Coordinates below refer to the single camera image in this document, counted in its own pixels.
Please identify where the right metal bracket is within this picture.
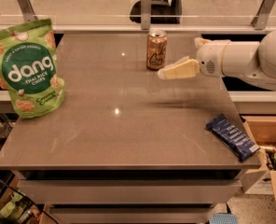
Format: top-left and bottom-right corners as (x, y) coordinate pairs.
(251, 0), (276, 30)

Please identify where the orange soda can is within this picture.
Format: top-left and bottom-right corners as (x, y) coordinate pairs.
(146, 30), (167, 70)

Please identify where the upper grey drawer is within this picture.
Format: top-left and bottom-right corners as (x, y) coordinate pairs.
(19, 179), (242, 204)

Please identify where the black wire basket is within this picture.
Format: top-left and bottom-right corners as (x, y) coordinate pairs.
(0, 172), (60, 224)

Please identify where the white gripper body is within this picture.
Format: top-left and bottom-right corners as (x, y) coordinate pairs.
(196, 40), (230, 77)

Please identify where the grey drawer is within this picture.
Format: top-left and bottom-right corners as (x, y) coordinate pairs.
(19, 179), (242, 204)
(49, 207), (214, 224)

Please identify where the middle metal bracket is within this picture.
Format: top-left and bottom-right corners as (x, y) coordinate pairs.
(141, 0), (151, 30)

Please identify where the blue plastic basket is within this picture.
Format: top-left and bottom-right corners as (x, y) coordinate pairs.
(209, 214), (239, 224)

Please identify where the left metal bracket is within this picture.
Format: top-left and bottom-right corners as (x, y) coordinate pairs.
(17, 0), (37, 22)

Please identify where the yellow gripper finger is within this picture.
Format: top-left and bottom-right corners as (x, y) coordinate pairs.
(158, 56), (200, 80)
(194, 37), (210, 49)

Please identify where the black office chair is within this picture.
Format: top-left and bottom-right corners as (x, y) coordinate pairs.
(129, 0), (186, 25)

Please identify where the blue snack bar wrapper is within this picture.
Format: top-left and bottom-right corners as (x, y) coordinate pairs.
(206, 114), (260, 161)

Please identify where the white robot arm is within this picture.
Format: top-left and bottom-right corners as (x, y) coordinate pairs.
(158, 31), (276, 91)

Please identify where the green rice chip bag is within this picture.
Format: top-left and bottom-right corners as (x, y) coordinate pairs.
(0, 19), (65, 119)

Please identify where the cardboard box with items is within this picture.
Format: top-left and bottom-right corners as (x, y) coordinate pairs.
(241, 116), (276, 202)

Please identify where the metal bracket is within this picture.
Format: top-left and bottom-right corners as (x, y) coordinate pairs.
(17, 0), (37, 22)
(141, 0), (151, 30)
(251, 0), (276, 30)

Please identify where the lower grey drawer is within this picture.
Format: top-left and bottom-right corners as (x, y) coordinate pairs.
(49, 207), (214, 224)

